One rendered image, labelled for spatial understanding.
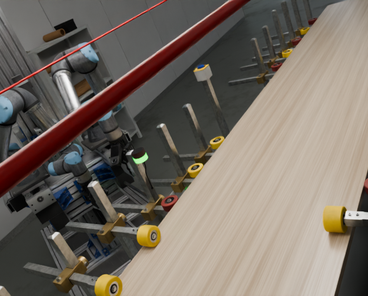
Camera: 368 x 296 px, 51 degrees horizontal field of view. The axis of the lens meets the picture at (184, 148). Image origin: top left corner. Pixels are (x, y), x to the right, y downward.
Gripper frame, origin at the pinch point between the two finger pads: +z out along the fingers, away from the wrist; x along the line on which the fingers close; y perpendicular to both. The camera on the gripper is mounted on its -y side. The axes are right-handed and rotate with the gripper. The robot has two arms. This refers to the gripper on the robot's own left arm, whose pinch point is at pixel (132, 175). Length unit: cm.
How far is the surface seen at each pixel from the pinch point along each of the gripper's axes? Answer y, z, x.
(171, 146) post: 17.7, -1.0, -16.9
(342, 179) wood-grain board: -22, 11, -90
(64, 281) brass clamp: -59, 4, 10
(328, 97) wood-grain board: 50, 11, -95
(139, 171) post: -6.5, -4.3, -7.6
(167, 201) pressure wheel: -13.2, 10.2, -17.2
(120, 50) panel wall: 384, 1, 150
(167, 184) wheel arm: 16.7, 19.0, -6.2
